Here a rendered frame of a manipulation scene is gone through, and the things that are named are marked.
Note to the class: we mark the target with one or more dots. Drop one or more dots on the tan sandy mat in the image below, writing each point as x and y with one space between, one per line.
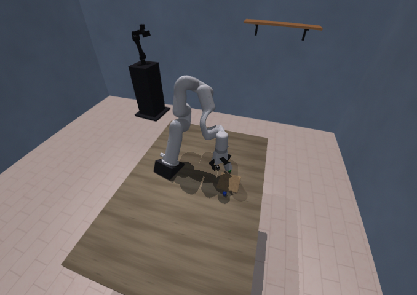
229 182

